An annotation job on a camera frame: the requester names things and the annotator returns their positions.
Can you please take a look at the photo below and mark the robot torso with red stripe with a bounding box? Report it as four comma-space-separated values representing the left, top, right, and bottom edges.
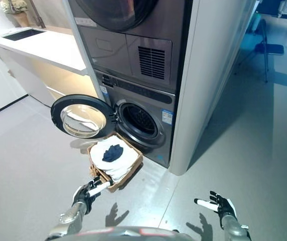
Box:
58, 225, 184, 241

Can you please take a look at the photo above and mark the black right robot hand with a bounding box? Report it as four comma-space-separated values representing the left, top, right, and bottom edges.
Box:
194, 190, 237, 222

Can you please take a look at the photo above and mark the potted dried flower plant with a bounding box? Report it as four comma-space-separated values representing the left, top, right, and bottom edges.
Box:
0, 0, 31, 28

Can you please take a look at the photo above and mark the white laundry in basket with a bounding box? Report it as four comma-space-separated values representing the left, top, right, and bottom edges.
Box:
90, 135, 140, 183

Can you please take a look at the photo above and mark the white counter with sink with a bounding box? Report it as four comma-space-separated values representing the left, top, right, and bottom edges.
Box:
0, 25, 101, 107

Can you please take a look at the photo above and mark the woven wicker laundry basket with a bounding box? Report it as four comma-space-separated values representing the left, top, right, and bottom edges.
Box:
87, 132, 144, 193

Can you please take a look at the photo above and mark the white laundry cabinet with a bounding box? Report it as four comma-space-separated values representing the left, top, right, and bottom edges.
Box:
62, 0, 258, 176

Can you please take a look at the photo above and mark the grey stacked dryer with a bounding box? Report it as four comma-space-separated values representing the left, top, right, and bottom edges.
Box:
67, 0, 193, 92

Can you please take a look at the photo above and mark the round washing machine door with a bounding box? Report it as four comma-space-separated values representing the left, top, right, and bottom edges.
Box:
50, 94, 116, 139

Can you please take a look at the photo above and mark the dark blue garment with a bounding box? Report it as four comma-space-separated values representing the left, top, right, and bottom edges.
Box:
102, 144, 124, 162

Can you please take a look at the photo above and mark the grey front-load washing machine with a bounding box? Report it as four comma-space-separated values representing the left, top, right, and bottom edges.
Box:
94, 69, 177, 169

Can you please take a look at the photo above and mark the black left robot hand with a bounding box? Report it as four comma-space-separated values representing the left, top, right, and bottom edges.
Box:
72, 176, 109, 215

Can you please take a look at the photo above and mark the blue folding chair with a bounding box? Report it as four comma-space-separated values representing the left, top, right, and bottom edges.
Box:
234, 19, 284, 83

